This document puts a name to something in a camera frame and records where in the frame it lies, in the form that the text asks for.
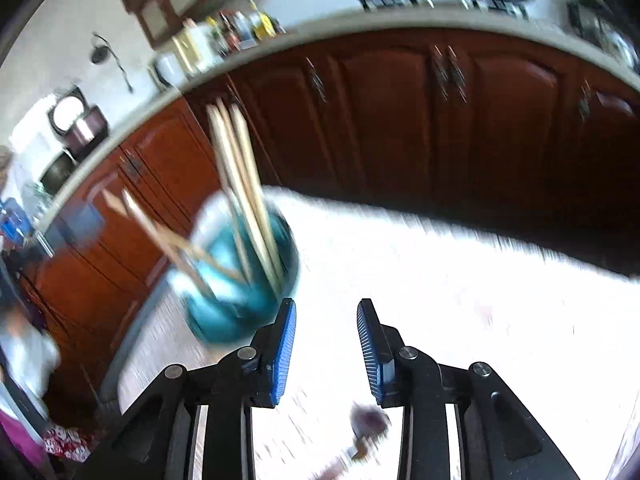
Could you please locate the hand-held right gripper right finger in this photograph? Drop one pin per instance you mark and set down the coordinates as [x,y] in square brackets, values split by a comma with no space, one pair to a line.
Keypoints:
[370,355]

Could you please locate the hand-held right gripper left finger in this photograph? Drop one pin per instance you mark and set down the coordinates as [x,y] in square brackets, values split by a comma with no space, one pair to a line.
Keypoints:
[282,350]

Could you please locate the floral utensil holder cup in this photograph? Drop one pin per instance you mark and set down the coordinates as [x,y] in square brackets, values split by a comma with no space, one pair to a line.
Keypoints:
[225,310]

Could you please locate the wooden chopstick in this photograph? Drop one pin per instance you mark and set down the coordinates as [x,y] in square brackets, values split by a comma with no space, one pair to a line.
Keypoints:
[252,170]
[175,242]
[145,237]
[227,180]
[240,180]

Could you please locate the quilted pink tablecloth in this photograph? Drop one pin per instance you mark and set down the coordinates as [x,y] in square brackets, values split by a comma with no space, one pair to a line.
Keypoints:
[425,285]

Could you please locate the brown wooden kitchen cabinets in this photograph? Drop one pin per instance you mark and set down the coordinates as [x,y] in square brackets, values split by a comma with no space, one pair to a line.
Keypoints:
[400,125]

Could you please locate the person's clothing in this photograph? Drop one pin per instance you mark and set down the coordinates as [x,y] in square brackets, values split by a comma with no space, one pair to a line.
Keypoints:
[25,360]

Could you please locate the rice cooker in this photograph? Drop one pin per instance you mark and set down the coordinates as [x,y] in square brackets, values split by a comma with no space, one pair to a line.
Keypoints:
[75,120]

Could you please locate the bottles and jars group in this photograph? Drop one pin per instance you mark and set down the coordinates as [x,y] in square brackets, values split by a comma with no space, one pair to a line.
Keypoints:
[235,30]

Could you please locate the grey kitchen countertop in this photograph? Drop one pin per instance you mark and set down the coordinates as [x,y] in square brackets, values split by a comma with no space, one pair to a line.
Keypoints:
[350,22]

